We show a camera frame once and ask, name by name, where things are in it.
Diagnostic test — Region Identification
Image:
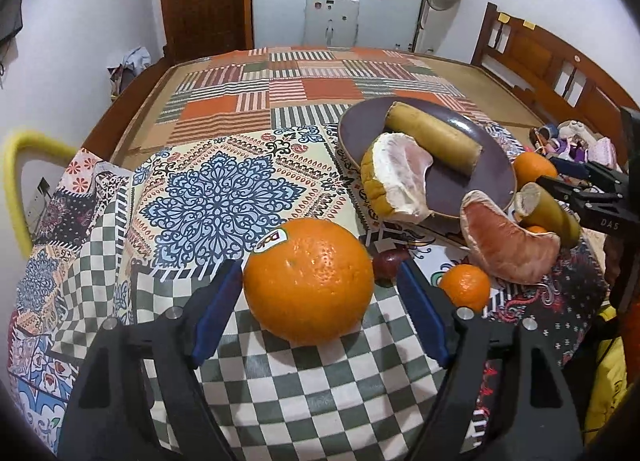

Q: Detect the medium orange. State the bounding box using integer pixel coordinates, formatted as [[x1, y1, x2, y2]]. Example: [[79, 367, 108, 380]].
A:
[[512, 152, 559, 190]]

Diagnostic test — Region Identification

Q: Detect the sugarcane piece off plate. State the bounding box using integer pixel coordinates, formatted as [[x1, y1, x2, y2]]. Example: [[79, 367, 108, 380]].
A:
[[514, 182, 582, 249]]

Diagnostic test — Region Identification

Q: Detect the peeled pink pomelo segment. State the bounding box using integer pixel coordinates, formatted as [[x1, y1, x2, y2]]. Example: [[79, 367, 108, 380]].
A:
[[460, 190, 561, 285]]

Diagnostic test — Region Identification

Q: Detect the small mandarin orange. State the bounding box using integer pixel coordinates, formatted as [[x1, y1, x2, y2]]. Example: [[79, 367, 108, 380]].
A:
[[439, 264, 491, 314]]

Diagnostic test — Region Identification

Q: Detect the large orange with sticker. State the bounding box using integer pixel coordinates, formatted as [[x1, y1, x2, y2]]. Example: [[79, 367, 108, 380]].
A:
[[243, 218, 374, 346]]

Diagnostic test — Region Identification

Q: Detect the pile of toys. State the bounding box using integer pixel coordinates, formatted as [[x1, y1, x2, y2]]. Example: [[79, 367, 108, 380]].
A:
[[528, 121, 622, 172]]

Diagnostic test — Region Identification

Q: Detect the wooden headboard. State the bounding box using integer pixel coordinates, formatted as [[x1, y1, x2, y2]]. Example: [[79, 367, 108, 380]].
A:
[[471, 2, 638, 165]]

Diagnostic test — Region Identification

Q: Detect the yellow bag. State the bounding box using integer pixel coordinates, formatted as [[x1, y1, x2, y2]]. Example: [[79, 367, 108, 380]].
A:
[[582, 305, 627, 445]]

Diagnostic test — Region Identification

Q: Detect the dark purple plate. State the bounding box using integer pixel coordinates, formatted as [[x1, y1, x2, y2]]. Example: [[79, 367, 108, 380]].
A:
[[338, 96, 516, 219]]

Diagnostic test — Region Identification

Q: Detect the sugarcane piece on plate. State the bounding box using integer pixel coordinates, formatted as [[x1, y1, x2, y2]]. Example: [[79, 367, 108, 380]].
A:
[[385, 101, 483, 177]]

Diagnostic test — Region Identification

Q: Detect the dark red grape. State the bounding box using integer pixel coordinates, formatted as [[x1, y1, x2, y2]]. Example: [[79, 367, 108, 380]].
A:
[[372, 247, 411, 287]]

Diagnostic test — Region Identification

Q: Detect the white standing fan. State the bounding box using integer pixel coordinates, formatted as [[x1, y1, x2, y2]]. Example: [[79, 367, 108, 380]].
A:
[[413, 0, 462, 54]]

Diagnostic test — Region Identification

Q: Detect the small white cabinet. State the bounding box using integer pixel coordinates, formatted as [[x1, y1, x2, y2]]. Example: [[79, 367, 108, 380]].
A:
[[303, 0, 360, 48]]

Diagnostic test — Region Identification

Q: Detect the striped patchwork bed blanket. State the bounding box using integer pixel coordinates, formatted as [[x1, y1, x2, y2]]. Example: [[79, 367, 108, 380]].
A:
[[143, 47, 488, 149]]

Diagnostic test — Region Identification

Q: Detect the clothes pile by door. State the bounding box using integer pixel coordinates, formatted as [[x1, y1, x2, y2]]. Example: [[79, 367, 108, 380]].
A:
[[107, 46, 152, 102]]

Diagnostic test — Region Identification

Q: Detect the wooden bed frame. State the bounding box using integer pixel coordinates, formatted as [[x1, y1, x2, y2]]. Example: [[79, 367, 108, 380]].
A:
[[84, 50, 544, 169]]

